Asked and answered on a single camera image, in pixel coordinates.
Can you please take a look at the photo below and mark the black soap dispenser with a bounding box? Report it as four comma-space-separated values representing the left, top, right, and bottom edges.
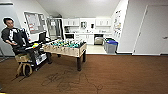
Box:
90, 23, 95, 30

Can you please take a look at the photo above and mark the black built-in microwave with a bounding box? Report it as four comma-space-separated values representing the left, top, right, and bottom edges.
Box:
64, 33, 76, 40

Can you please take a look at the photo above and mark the narrow white drawer unit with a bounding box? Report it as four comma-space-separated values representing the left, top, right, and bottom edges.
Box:
103, 33, 113, 39

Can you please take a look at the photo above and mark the white door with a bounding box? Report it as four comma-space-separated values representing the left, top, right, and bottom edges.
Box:
133, 3, 168, 56

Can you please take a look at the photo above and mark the grey bin black lid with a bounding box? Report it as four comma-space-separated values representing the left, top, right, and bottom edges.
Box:
102, 37, 110, 48

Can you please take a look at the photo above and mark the black wheeled cart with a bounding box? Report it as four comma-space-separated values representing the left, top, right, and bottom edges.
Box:
13, 30, 54, 73

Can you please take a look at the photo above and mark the person in dark shirt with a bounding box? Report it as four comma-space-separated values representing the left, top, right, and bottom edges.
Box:
0, 17, 31, 56

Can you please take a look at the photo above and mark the white two-door sink cabinet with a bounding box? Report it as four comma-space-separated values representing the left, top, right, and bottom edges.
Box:
78, 33, 95, 45

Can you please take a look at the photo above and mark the grey bin green lid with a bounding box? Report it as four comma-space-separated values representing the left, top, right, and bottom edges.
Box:
103, 38, 114, 52

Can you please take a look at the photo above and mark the large white wall poster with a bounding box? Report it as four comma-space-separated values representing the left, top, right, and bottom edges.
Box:
113, 8, 124, 33

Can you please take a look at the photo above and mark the white wall cabinet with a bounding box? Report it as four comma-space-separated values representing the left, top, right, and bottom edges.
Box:
63, 17, 80, 27
95, 17, 113, 27

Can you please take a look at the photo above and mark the steel paper towel dispenser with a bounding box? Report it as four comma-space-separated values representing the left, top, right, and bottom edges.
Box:
80, 21, 88, 29

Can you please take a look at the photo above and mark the grey bin blue lid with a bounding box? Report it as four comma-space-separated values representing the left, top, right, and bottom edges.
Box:
105, 40, 119, 54

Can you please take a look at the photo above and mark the green foosball table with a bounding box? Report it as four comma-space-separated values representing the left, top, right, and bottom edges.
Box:
42, 38, 88, 72

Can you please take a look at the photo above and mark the tan woven basket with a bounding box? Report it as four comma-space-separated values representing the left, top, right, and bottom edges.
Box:
14, 53, 33, 64

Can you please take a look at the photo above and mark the framed wall notice board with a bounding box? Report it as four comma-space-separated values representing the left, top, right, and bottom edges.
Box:
23, 11, 47, 35

